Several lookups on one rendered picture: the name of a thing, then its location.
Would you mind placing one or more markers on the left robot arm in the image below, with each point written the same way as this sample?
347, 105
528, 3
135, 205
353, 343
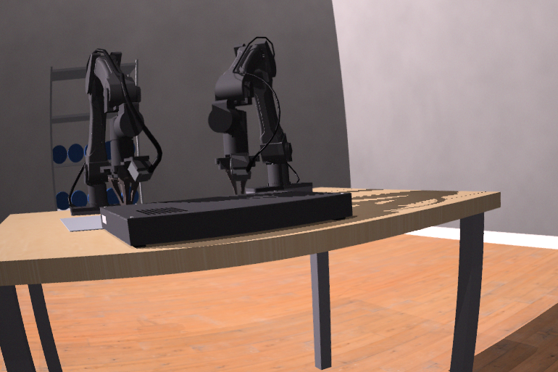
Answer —
224, 116

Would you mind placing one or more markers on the black metal enclosure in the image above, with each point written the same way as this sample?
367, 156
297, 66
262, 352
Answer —
190, 219

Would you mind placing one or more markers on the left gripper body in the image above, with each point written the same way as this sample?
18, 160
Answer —
233, 148

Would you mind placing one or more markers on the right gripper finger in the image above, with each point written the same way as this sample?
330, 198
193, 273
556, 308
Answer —
125, 181
134, 187

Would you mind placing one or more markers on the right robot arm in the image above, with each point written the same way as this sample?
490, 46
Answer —
122, 126

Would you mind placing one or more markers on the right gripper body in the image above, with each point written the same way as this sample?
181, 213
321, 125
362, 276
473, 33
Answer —
122, 155

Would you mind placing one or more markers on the grey flat mat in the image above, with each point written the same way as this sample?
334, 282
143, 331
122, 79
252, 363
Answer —
86, 223

